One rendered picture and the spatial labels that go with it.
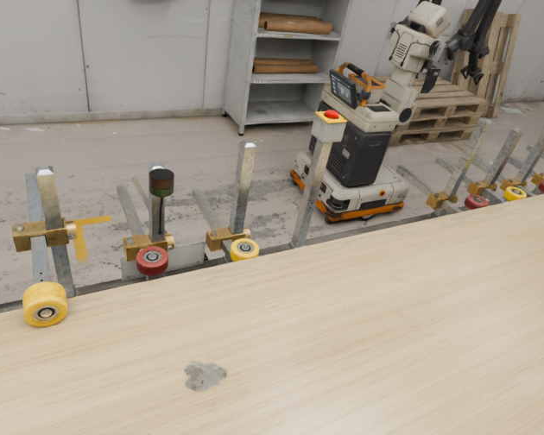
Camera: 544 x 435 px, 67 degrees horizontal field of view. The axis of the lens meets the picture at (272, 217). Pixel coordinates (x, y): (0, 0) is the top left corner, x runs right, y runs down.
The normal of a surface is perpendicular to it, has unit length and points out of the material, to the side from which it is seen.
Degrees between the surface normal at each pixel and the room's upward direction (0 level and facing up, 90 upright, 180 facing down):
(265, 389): 0
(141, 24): 90
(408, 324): 0
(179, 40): 90
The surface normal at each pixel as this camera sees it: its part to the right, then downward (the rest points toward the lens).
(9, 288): 0.16, -0.80
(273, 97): 0.45, 0.59
